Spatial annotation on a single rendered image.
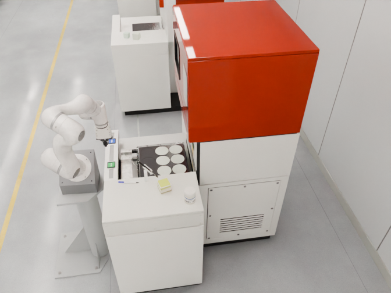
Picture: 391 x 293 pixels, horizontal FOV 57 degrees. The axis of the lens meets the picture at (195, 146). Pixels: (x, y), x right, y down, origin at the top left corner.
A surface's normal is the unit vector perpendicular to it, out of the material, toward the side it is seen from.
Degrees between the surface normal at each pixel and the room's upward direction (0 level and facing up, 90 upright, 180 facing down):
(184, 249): 90
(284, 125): 90
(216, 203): 90
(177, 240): 90
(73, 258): 0
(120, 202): 0
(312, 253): 0
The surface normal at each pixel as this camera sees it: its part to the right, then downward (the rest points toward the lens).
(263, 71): 0.15, 0.65
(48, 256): 0.00, -0.76
